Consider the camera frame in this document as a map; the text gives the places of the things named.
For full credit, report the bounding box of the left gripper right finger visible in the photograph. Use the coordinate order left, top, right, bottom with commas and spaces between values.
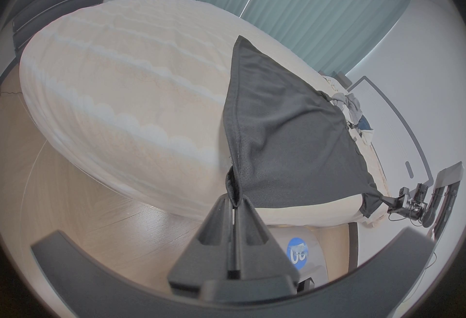
236, 196, 302, 284

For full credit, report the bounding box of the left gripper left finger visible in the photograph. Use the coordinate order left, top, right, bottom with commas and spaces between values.
167, 196, 235, 286

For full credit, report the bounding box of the black T-shirt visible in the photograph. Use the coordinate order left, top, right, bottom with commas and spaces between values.
218, 35, 394, 219

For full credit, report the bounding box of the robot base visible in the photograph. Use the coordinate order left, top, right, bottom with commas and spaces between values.
266, 224, 330, 292

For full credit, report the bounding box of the grey garment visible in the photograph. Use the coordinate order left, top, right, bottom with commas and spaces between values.
329, 91, 363, 124

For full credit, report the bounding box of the grey bedside table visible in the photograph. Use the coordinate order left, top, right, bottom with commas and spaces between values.
333, 71, 354, 89

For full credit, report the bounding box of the white printed pillow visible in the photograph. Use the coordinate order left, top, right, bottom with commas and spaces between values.
320, 74, 343, 93

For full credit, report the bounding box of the bed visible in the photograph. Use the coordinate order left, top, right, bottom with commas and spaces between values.
18, 0, 437, 270

